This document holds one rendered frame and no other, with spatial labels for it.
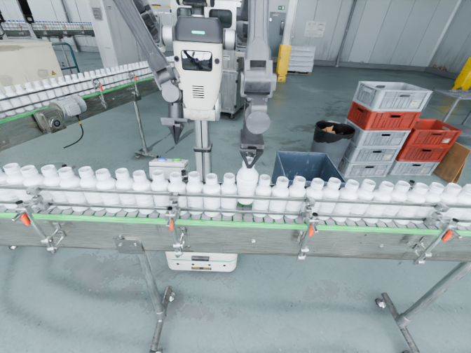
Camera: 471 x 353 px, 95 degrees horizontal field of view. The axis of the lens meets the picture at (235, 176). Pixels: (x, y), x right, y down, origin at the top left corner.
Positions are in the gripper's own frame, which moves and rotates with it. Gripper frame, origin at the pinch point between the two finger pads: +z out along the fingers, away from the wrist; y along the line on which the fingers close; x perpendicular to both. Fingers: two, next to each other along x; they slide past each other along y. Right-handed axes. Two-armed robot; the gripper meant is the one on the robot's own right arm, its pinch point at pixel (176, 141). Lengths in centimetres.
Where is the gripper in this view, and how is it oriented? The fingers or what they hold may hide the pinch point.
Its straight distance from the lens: 90.2
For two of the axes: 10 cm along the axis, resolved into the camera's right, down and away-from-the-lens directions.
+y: 10.0, 0.4, 0.3
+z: -0.5, 9.6, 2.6
